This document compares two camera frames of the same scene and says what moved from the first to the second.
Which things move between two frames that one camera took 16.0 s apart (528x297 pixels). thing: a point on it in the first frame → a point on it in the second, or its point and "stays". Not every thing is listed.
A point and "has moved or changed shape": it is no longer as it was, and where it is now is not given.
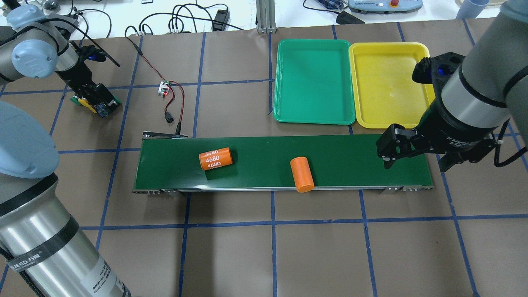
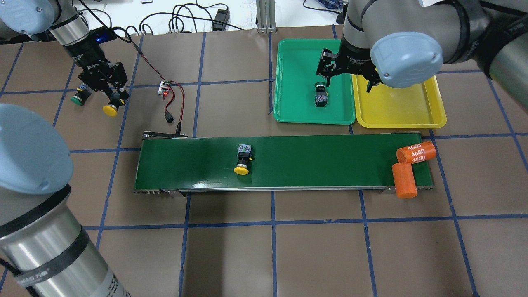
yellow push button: (85, 102) has moved or changed shape
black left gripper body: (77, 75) → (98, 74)
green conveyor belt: (171, 164) stays
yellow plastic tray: (385, 93) stays
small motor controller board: (164, 88) stays
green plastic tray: (313, 82) stays
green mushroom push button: (116, 100) → (321, 94)
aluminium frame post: (266, 15) stays
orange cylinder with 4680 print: (215, 158) has moved or changed shape
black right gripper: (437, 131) → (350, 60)
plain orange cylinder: (302, 174) → (404, 180)
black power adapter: (222, 16) stays
